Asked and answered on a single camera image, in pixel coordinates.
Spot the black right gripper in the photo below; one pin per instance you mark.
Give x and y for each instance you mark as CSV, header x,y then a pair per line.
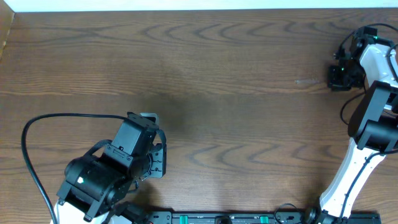
x,y
336,86

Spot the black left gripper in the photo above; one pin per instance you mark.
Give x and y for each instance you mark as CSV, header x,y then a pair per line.
x,y
160,168

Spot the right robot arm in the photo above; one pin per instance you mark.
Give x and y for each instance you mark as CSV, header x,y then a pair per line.
x,y
370,64

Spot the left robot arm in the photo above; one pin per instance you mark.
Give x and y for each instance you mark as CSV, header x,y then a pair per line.
x,y
96,183

